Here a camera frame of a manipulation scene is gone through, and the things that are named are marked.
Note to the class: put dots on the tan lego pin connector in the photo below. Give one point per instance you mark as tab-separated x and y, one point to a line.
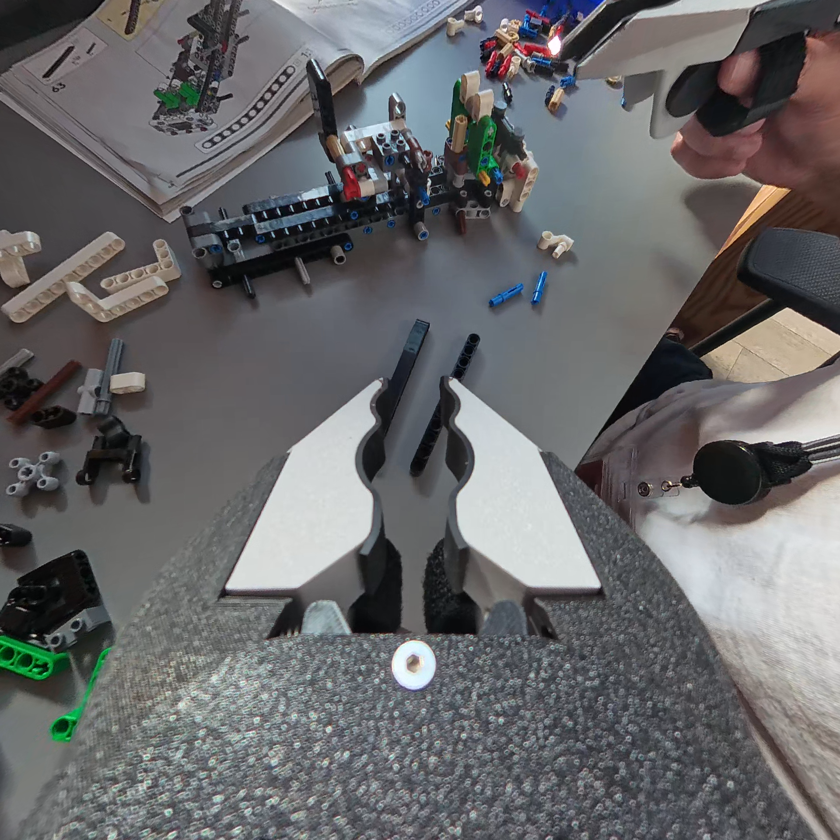
554	243

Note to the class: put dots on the black solid long lego beam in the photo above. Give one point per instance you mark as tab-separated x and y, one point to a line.
407	367

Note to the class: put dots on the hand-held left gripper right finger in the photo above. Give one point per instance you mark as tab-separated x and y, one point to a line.
525	518

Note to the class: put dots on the white L-shaped lego beam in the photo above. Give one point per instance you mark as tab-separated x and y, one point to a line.
148	272
111	303

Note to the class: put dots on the brown lego axle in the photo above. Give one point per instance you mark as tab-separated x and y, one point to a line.
46	390

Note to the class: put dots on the lego instruction booklet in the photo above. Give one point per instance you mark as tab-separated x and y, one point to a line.
98	118

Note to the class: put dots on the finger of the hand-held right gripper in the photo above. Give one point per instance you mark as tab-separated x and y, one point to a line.
610	16
669	39

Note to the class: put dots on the partly built lego model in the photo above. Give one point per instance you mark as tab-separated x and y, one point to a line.
295	216

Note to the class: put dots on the black lego frame piece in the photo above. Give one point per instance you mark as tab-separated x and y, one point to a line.
111	453

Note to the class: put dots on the white straight long lego beam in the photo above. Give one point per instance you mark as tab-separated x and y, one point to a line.
65	275

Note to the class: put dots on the black holed long lego beam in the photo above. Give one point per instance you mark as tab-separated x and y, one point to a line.
453	387

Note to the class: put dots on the small white lego beam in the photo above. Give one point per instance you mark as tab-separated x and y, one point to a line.
129	382

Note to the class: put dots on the black and grey lego subassembly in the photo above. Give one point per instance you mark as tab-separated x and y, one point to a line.
52	594

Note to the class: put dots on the pile of small lego parts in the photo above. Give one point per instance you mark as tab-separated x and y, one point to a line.
518	49

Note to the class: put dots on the black chair armrest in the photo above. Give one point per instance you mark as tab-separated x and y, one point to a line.
794	269

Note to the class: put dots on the grey lego axle connector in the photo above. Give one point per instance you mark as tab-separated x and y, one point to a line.
103	387

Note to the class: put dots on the white bent lego beam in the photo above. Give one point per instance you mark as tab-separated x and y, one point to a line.
16	253

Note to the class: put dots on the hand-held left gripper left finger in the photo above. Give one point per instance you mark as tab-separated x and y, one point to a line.
295	518

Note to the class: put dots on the light grey lego joint piece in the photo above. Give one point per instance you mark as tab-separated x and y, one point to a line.
33	474

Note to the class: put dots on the grey lego axle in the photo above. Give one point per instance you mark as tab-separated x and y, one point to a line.
14	361

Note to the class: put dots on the green lego beam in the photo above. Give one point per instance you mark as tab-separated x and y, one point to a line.
29	656

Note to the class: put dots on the green flexible lego rod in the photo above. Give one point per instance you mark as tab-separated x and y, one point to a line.
82	702

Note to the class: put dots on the blue lego pin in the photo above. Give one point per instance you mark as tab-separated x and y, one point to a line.
505	295
539	287

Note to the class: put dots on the clear badge holder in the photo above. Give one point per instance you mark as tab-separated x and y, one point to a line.
617	485

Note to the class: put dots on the small black lego connector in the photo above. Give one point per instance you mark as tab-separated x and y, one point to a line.
54	416

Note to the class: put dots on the black lego pin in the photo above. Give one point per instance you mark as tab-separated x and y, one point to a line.
13	535

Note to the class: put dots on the person's dark trousers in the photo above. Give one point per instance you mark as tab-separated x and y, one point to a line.
663	387

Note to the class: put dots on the person's right hand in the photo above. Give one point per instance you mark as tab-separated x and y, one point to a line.
820	118

